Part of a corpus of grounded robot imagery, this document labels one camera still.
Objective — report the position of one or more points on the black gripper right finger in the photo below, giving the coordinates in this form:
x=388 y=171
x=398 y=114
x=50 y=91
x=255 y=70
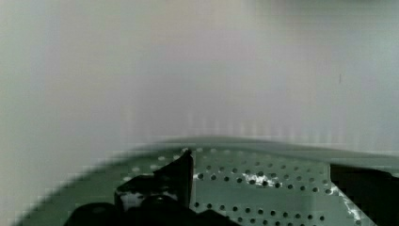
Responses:
x=374 y=192

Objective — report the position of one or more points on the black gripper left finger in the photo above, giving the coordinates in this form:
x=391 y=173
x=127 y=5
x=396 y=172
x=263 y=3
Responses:
x=173 y=180

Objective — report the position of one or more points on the green plastic strainer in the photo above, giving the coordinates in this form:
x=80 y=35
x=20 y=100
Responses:
x=236 y=182

